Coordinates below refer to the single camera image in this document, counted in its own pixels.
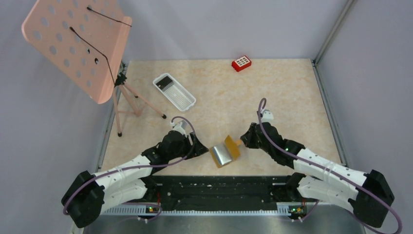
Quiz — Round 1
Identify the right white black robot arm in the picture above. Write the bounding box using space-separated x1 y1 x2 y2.
241 122 394 228

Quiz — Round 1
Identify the white plastic basket tray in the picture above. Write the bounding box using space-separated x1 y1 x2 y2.
152 73 196 112

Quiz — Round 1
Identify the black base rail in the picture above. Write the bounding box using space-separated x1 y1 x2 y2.
127 175 310 214

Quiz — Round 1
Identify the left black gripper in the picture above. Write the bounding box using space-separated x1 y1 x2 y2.
168 132 209 160

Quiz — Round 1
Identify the purple cable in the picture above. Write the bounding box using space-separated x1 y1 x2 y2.
63 116 197 216
257 97 403 234

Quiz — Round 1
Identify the pink perforated music stand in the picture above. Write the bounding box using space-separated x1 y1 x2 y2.
21 0 168 137

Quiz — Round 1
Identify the black card in basket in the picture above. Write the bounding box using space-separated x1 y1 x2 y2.
156 76 173 91

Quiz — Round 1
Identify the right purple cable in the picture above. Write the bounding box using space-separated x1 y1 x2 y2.
257 97 403 234

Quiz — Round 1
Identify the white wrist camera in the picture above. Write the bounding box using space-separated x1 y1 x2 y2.
170 120 187 136
258 109 274 123

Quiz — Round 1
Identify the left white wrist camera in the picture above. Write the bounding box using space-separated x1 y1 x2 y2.
170 120 187 136

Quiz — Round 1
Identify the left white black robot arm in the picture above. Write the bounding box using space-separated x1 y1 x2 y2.
61 130 208 228

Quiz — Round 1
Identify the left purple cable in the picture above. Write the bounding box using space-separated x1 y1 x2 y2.
63 116 197 216

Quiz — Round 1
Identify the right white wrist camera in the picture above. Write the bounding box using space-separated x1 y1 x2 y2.
258 109 274 123

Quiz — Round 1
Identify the red box with grid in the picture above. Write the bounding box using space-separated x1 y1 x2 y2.
231 55 252 72

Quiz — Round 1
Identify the aluminium frame rail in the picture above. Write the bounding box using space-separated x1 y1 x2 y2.
312 0 357 166

